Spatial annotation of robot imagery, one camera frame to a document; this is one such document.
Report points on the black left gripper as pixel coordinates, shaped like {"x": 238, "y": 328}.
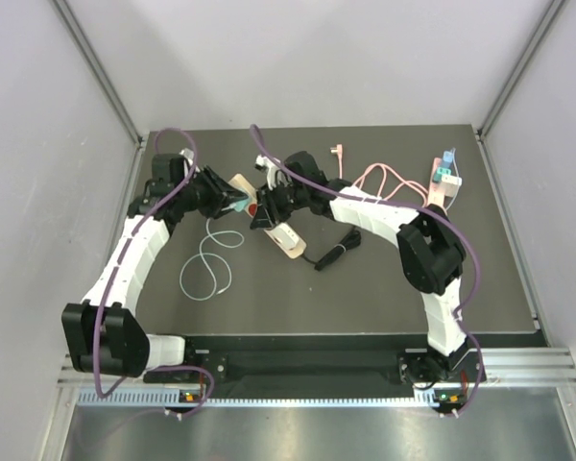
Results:
{"x": 219, "y": 195}

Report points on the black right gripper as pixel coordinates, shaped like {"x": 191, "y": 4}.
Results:
{"x": 273, "y": 211}

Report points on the teal charger plug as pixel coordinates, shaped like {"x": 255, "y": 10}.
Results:
{"x": 241, "y": 205}

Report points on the beige power strip red sockets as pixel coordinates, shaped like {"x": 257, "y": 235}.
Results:
{"x": 239, "y": 182}

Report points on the white square charger plug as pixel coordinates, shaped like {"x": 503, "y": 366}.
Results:
{"x": 285, "y": 236}

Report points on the pink power strip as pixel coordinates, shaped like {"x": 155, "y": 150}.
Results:
{"x": 435, "y": 195}

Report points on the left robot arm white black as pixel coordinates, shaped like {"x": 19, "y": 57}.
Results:
{"x": 101, "y": 331}

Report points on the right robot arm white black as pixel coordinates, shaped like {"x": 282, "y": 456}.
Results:
{"x": 431, "y": 254}

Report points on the teal dual usb charger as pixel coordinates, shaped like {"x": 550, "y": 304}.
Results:
{"x": 443, "y": 171}

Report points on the white flat charger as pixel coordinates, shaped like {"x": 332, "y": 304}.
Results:
{"x": 451, "y": 184}

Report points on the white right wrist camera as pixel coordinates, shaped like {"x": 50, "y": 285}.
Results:
{"x": 266, "y": 165}

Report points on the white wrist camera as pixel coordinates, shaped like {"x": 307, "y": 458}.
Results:
{"x": 266, "y": 165}
{"x": 190, "y": 159}

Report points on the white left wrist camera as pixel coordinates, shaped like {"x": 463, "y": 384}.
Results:
{"x": 190, "y": 159}

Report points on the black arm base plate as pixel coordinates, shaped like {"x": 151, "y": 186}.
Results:
{"x": 392, "y": 366}

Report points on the aluminium frame post left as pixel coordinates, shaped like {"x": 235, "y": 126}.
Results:
{"x": 82, "y": 42}

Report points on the aluminium frame post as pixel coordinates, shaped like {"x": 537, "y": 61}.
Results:
{"x": 537, "y": 37}
{"x": 82, "y": 42}

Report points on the aluminium frame rail front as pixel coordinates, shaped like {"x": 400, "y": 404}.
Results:
{"x": 522, "y": 366}

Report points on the aluminium frame post right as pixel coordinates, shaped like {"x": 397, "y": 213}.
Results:
{"x": 537, "y": 37}

